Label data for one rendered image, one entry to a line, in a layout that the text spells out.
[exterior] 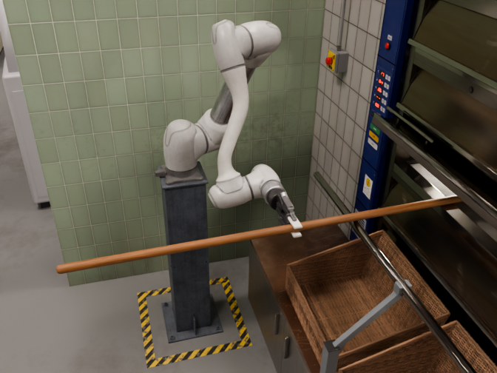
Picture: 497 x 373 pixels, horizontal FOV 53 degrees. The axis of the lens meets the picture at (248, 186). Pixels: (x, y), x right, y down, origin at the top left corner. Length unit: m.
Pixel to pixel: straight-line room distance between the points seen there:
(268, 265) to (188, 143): 0.74
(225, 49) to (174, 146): 0.59
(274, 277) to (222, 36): 1.19
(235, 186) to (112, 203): 1.27
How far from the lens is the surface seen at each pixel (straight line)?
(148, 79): 2.75
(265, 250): 2.64
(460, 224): 1.98
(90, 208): 3.09
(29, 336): 3.23
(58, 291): 3.44
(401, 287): 1.65
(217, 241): 1.70
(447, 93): 1.99
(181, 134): 2.31
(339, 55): 2.60
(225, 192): 1.96
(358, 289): 2.47
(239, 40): 1.97
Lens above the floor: 2.25
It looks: 32 degrees down
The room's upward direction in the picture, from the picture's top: 1 degrees clockwise
